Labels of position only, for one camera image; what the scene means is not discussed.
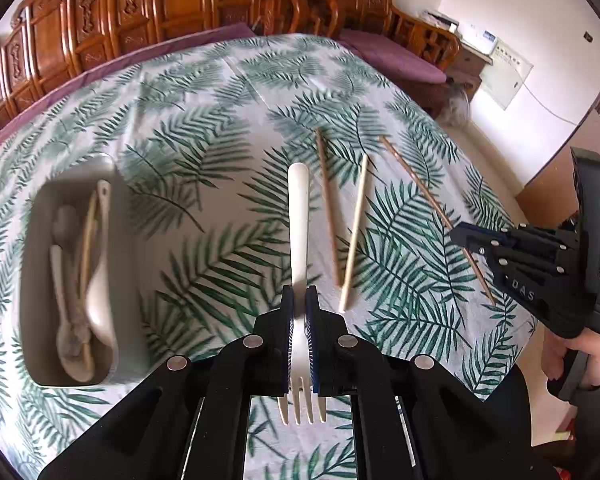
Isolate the carved wooden sofa bench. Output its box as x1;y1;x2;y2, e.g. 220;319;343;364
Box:
0;0;311;146

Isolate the brown wooden door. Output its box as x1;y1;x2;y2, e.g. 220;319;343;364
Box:
516;110;600;228

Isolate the carved wooden armchair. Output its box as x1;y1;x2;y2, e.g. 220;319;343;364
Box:
299;0;460;72

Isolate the light wooden chopstick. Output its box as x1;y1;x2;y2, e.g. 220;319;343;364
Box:
338;154;368;313

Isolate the metal rectangular tray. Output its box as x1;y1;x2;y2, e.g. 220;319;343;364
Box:
19;155;149;387

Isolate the white device on table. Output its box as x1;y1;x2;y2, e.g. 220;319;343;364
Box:
419;10;498;56

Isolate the large white ladle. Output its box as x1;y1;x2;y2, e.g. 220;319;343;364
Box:
85;180;116;349

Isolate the dark brown chopstick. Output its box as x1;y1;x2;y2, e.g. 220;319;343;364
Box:
315;128;342;287

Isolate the purple long seat cushion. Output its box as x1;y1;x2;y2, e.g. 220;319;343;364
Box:
0;23;256;145

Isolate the brown patterned chopstick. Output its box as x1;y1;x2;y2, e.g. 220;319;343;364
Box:
379;136;496;306

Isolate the white electrical panel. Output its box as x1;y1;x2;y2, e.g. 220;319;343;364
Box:
480;39;533;110

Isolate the person's right hand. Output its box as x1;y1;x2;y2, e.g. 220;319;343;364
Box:
540;326;600;391

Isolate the purple armchair cushion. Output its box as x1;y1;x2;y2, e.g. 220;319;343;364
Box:
337;28;446;84

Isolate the leaf pattern tablecloth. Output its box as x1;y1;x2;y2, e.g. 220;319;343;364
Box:
0;35;535;479

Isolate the wooden side table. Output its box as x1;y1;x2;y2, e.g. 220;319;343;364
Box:
446;42;493;102

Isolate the metal spoon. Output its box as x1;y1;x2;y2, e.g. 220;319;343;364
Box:
52;205;87;342

